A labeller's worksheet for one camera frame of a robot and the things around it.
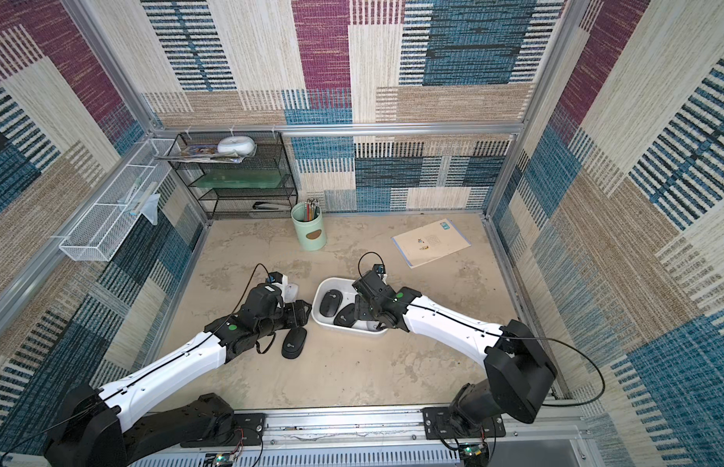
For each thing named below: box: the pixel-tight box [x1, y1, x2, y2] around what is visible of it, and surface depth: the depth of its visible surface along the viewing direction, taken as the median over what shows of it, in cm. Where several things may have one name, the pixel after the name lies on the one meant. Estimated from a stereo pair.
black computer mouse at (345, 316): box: [332, 302, 357, 328], surface depth 93 cm
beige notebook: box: [391, 218, 472, 270], surface depth 114 cm
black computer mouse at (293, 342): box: [281, 326, 308, 360], surface depth 87 cm
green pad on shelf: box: [190, 169, 285, 188], surface depth 102 cm
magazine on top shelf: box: [154, 143, 248, 164], surface depth 82 cm
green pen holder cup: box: [290, 202, 327, 252], surface depth 104 cm
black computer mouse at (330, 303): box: [319, 288, 343, 318], surface depth 96 cm
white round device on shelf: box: [217, 135, 256, 157], surface depth 91 cm
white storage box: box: [311, 277, 332, 334], surface depth 94 cm
